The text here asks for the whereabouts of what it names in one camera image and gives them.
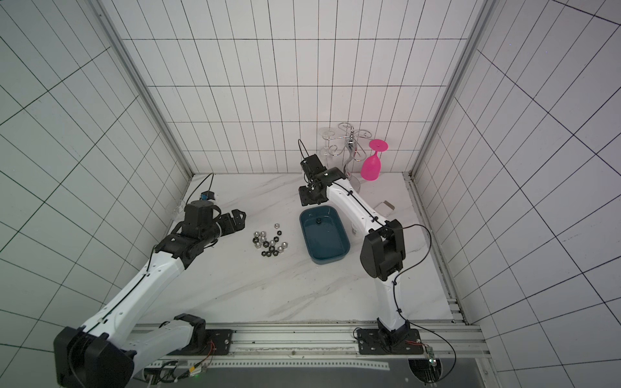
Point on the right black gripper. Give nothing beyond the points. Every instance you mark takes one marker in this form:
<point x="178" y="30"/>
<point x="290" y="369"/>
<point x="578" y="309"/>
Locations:
<point x="310" y="194"/>

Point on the pink plastic wine glass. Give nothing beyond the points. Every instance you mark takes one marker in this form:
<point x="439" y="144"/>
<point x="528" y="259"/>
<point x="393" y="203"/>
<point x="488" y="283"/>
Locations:
<point x="372" y="166"/>

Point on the small white cube box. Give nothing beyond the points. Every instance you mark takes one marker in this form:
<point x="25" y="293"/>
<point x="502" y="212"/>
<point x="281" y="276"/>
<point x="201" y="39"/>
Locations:
<point x="386" y="206"/>

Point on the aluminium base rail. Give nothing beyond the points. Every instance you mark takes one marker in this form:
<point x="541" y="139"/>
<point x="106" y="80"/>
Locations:
<point x="327" y="345"/>

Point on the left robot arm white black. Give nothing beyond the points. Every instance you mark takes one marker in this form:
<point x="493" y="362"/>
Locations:
<point x="100" y="352"/>

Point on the clear hanging wine glass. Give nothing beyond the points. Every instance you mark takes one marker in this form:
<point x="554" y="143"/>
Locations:
<point x="328" y="151"/>

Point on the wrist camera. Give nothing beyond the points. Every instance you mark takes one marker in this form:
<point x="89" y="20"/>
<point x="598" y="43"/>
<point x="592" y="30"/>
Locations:
<point x="208" y="196"/>
<point x="312" y="166"/>

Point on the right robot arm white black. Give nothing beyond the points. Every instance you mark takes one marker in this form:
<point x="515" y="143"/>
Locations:
<point x="382" y="257"/>

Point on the teal storage box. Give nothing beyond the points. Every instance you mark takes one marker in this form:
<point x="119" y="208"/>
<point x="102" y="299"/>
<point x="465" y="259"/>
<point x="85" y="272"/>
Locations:
<point x="328" y="242"/>

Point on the clear glass cup left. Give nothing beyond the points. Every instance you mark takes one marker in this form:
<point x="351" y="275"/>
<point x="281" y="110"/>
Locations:
<point x="175" y="210"/>

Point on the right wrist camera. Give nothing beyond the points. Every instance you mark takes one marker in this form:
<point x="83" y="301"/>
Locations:
<point x="312" y="166"/>

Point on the silver wine glass rack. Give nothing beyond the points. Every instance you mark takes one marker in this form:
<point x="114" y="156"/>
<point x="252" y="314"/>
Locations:
<point x="353" y="151"/>

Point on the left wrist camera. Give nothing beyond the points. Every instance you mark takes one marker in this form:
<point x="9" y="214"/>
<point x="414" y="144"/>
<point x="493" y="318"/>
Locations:
<point x="208" y="196"/>

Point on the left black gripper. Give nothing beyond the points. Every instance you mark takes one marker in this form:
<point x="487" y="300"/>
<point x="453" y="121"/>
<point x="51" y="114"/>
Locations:
<point x="239" y="223"/>

